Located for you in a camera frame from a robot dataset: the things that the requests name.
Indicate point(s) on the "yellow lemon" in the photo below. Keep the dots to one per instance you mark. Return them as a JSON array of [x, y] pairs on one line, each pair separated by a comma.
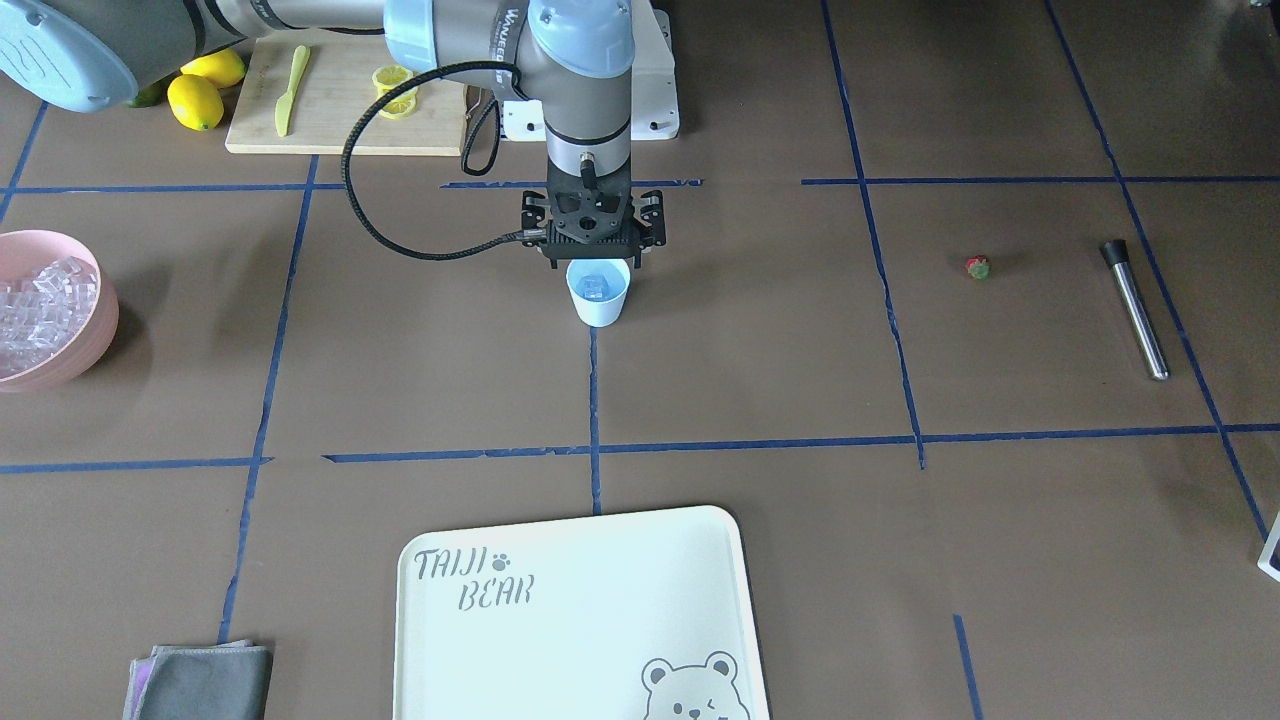
[[223, 69], [195, 102]]

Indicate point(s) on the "red strawberry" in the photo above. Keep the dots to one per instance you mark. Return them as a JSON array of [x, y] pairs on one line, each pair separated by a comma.
[[978, 267]]

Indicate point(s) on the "pile of ice cubes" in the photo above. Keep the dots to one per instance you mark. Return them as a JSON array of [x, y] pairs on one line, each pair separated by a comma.
[[43, 311]]

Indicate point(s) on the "dark grey cloth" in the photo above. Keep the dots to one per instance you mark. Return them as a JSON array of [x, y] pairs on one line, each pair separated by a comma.
[[225, 681]]

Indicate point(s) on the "blue plastic cup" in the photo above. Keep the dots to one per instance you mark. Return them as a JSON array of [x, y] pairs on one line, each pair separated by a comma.
[[600, 314]]

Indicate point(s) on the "lemon slices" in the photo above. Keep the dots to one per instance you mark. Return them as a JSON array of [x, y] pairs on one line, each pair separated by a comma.
[[401, 104]]

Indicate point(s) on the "steel muddler black tip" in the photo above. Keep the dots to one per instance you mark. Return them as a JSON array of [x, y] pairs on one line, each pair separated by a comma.
[[1116, 256]]

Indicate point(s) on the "yellow plastic knife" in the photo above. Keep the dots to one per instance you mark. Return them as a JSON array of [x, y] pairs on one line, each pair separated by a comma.
[[284, 105]]

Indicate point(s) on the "pink bowl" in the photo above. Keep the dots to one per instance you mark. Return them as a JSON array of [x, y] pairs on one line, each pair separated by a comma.
[[24, 251]]

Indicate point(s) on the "cream bear tray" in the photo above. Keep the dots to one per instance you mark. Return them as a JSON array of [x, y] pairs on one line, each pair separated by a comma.
[[639, 615]]

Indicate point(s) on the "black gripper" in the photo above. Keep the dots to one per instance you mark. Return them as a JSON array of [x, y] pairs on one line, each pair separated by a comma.
[[531, 214]]

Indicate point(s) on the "green lime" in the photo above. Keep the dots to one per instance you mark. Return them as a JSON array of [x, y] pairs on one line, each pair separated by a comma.
[[149, 96]]

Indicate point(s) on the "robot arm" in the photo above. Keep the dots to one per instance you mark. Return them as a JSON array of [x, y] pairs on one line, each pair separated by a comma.
[[574, 57]]

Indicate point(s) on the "wooden cutting board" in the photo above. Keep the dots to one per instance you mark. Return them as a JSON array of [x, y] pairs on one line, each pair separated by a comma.
[[335, 90]]

